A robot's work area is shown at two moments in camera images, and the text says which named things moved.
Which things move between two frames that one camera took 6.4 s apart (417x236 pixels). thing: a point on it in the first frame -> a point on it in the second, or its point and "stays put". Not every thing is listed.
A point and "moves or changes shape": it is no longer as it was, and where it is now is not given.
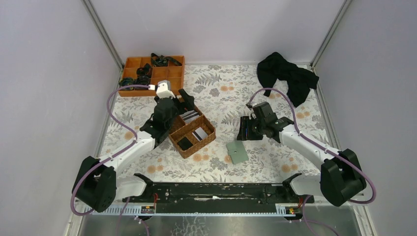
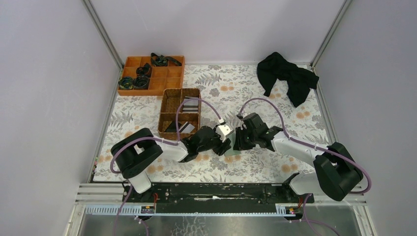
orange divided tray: x=174 y=73 stays put
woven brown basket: x=180 y=130 moves or changes shape
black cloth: x=300 y=81 stays put
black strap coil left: x=126 y=81 stays put
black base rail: x=218 y=197 stays put
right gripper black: x=251 y=127 -> x=245 y=137
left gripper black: x=179 y=103 -> x=217 y=145
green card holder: x=237 y=151 moves or changes shape
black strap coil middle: x=144 y=71 stays put
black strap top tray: x=163 y=61 stays put
